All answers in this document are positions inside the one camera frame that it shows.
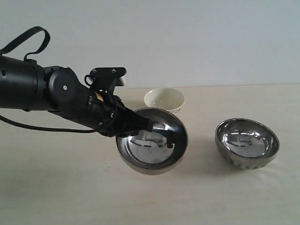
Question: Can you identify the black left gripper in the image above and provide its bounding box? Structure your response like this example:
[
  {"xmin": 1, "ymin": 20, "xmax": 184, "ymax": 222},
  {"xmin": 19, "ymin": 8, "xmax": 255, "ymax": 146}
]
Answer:
[{"xmin": 87, "ymin": 90, "xmax": 174, "ymax": 149}]

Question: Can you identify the smooth stainless steel bowl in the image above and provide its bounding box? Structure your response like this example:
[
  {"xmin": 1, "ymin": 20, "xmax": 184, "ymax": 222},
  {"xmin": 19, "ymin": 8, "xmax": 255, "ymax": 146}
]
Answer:
[{"xmin": 116, "ymin": 108, "xmax": 188, "ymax": 175}]

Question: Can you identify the cream ceramic bowl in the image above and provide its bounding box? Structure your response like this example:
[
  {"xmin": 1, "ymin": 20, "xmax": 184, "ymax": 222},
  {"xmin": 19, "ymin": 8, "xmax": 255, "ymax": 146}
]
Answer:
[{"xmin": 143, "ymin": 88, "xmax": 186, "ymax": 114}]

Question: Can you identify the ribbed stainless steel bowl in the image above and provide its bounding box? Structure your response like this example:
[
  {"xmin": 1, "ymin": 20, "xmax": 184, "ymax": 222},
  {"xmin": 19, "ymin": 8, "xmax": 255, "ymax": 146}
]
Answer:
[{"xmin": 215, "ymin": 118, "xmax": 280, "ymax": 170}]

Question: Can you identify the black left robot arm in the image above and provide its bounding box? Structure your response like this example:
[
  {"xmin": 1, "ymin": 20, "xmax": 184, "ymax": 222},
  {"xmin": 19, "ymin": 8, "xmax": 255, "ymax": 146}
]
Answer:
[{"xmin": 0, "ymin": 56, "xmax": 156, "ymax": 137}]

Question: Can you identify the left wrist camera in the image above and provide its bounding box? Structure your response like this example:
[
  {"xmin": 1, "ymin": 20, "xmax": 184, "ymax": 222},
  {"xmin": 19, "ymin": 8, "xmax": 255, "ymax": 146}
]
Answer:
[{"xmin": 84, "ymin": 67, "xmax": 127, "ymax": 93}]

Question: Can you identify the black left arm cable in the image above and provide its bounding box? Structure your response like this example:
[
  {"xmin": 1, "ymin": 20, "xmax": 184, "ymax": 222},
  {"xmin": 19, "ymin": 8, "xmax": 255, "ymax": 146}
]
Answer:
[{"xmin": 0, "ymin": 26, "xmax": 99, "ymax": 134}]

